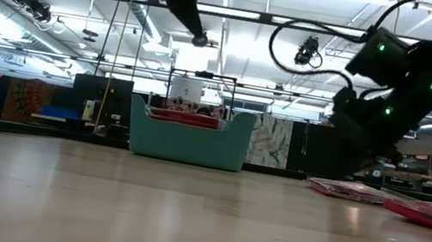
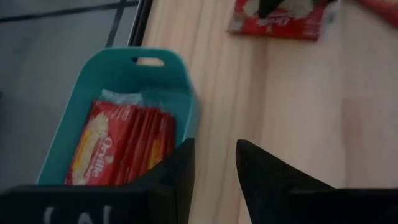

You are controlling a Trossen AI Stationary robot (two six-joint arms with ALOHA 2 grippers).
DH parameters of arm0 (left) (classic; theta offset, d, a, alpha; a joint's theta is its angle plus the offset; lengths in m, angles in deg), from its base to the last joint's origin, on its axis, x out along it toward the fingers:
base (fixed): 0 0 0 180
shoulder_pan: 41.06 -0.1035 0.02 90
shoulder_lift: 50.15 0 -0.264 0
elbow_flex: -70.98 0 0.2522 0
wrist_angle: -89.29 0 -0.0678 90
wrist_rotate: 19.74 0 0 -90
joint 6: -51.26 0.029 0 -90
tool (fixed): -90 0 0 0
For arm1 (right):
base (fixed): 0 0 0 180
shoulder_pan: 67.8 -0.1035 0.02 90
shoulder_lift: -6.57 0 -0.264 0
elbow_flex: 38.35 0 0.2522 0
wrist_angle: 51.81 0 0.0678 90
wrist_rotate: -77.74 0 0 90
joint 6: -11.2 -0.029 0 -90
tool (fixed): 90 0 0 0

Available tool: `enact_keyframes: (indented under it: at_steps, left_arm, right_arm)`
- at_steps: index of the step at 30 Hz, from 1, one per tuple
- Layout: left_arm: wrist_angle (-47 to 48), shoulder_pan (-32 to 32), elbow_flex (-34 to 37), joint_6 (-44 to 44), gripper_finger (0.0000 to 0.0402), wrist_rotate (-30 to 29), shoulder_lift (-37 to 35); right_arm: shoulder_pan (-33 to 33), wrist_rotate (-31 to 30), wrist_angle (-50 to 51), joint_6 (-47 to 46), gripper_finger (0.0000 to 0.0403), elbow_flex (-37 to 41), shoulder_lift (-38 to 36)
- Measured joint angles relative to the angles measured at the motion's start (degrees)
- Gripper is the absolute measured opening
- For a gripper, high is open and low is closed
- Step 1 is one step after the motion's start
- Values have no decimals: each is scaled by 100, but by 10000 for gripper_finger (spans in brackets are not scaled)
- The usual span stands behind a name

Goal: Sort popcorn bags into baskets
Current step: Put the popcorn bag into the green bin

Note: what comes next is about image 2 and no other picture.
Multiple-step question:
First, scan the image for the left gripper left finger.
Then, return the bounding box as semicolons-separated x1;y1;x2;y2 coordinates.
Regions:
133;138;196;224

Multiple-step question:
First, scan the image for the teal plastic basket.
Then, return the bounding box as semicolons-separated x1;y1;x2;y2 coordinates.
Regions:
36;46;200;187

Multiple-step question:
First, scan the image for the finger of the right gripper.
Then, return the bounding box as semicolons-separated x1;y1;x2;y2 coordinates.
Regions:
257;0;285;19

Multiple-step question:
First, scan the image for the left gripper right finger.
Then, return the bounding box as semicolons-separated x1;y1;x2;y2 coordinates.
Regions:
235;139;338;224

